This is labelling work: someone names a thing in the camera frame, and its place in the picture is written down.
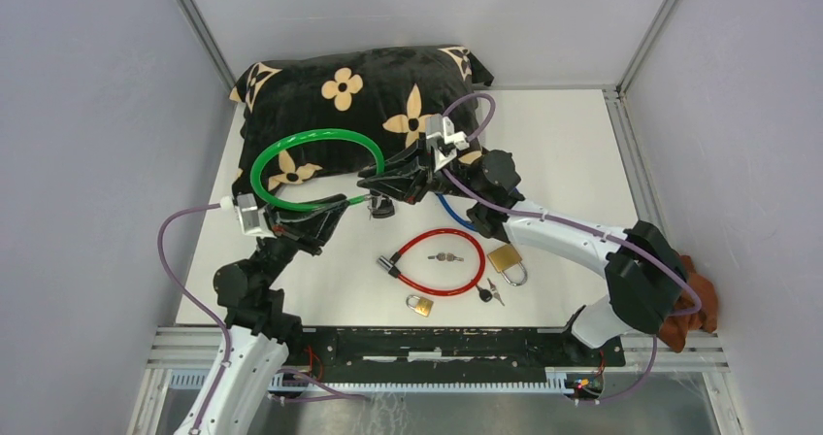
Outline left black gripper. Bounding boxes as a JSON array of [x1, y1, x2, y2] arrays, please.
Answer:
[[253, 193, 352, 289]]

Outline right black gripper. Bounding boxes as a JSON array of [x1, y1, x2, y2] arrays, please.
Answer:
[[356, 140, 484, 208]]

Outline black padlock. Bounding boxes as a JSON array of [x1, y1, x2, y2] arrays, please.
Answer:
[[369, 195, 395, 219]]

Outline green cable lock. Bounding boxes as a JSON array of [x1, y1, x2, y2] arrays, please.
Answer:
[[249, 128, 386, 209]]

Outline blue cable lock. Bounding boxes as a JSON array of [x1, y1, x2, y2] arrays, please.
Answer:
[[438, 190, 525, 242]]

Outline red cable lock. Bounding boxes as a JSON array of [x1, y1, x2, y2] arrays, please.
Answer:
[[377, 227, 487, 298]]

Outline large brass padlock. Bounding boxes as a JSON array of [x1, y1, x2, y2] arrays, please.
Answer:
[[487, 244, 528, 287]]

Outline small brass padlock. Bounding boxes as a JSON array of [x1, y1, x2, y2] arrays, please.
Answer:
[[405, 295, 434, 318]]

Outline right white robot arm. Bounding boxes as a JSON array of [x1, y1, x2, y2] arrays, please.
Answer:
[[357, 149, 687, 365]]

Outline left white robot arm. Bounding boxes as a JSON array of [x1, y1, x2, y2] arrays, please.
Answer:
[[176, 194, 350, 434]]

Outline red lock keys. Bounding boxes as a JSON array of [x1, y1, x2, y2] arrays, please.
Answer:
[[427, 252, 464, 262]]

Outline small silver brass-lock keys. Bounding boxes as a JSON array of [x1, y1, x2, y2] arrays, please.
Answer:
[[486, 279, 506, 306]]

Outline black head key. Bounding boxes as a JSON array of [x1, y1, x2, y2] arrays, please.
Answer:
[[476, 285, 494, 303]]

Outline black floral pillow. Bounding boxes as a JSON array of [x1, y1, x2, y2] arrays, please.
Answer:
[[229, 44, 494, 205]]

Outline brown cloth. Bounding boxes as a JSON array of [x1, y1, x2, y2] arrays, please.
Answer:
[[656, 254, 720, 354]]

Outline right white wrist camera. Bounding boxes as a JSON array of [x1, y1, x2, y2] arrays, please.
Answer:
[[425, 115, 470, 173]]

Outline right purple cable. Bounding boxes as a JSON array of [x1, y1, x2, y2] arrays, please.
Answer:
[[440, 92, 704, 318]]

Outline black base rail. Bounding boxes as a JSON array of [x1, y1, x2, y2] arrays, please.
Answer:
[[285, 326, 626, 392]]

